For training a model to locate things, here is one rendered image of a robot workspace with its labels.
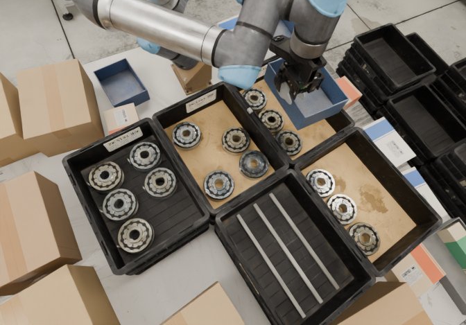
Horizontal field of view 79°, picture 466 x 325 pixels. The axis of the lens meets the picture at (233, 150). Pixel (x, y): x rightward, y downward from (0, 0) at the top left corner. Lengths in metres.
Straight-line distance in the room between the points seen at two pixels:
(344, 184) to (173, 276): 0.68
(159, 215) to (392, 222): 0.78
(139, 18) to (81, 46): 1.99
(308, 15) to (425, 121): 1.59
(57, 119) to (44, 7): 1.96
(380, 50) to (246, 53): 1.59
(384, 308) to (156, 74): 1.23
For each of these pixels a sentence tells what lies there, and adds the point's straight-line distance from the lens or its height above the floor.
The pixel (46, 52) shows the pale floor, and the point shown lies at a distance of 2.69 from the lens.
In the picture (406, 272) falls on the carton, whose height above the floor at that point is 0.77.
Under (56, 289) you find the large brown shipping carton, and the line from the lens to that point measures 0.95.
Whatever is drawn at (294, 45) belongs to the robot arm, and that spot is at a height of 1.34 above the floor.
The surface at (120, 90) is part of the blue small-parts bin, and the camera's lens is 1.36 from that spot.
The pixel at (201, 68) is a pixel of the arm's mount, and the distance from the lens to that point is 1.20.
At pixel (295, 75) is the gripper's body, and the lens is 0.68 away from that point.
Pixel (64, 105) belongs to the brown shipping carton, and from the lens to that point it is 1.19.
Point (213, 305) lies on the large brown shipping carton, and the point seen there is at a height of 0.90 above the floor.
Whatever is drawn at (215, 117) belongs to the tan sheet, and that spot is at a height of 0.83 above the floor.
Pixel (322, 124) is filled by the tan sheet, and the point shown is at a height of 0.83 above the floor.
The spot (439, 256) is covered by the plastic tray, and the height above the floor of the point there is 0.70.
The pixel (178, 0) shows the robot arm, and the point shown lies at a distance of 1.09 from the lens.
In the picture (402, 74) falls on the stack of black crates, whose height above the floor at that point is 0.49.
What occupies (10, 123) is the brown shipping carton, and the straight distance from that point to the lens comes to 1.24.
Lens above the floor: 1.76
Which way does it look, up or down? 66 degrees down
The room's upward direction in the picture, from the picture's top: 11 degrees clockwise
